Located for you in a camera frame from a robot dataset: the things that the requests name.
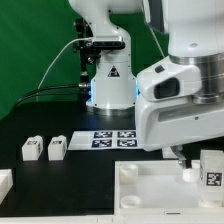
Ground white square tabletop tray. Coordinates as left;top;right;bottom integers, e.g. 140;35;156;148
114;160;224;216

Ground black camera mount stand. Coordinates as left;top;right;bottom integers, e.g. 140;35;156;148
72;18;101;88

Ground white cable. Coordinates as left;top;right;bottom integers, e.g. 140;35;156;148
37;37;93;90

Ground white sheet with markers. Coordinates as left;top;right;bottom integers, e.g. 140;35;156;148
68;130;139;150

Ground white bracket left edge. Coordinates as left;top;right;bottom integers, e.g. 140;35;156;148
0;169;13;204

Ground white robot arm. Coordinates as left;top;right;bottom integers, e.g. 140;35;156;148
68;0;224;151

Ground black cables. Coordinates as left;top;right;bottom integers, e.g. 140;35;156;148
11;83;91;111

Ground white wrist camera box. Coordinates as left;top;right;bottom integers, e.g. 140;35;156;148
137;57;202;102

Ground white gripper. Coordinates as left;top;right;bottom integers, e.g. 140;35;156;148
135;95;224;167

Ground white front table rail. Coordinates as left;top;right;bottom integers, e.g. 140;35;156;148
0;215;224;224

